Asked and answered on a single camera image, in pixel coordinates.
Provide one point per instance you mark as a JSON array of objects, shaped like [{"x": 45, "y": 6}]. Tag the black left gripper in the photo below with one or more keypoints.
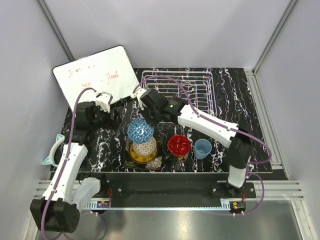
[{"x": 110, "y": 122}]

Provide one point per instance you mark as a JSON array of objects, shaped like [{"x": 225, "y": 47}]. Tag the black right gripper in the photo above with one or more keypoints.
[{"x": 144, "y": 109}]

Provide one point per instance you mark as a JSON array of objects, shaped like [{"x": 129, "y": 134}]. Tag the blue patterned bowl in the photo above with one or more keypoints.
[{"x": 139, "y": 131}]

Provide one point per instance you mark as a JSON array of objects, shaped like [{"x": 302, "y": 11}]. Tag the beige red patterned bowl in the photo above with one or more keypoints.
[{"x": 145, "y": 149}]

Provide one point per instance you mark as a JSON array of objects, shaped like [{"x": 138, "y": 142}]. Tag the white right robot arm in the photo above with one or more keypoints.
[{"x": 234, "y": 138}]

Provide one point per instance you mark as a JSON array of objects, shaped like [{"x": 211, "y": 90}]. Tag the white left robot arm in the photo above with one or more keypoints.
[{"x": 59, "y": 208}]

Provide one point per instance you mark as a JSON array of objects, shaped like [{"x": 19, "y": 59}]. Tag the black marble mat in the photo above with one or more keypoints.
[{"x": 234, "y": 104}]

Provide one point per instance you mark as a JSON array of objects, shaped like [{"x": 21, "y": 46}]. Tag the white whiteboard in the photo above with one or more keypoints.
[{"x": 108, "y": 71}]

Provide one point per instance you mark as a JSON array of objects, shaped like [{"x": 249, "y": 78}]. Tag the black floral square plate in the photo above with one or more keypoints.
[{"x": 144, "y": 156}]

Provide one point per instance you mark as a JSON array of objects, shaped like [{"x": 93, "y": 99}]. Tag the light blue plastic cup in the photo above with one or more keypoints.
[{"x": 202, "y": 148}]

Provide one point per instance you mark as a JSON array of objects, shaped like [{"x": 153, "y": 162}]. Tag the teal cat ear headphones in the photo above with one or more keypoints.
[{"x": 50, "y": 159}]

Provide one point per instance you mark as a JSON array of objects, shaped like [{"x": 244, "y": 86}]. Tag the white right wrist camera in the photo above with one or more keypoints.
[{"x": 138, "y": 94}]

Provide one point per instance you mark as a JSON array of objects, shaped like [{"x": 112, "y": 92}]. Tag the white wire dish rack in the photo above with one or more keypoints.
[{"x": 199, "y": 86}]

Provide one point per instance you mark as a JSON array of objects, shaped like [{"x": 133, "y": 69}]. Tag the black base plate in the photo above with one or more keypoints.
[{"x": 157, "y": 190}]

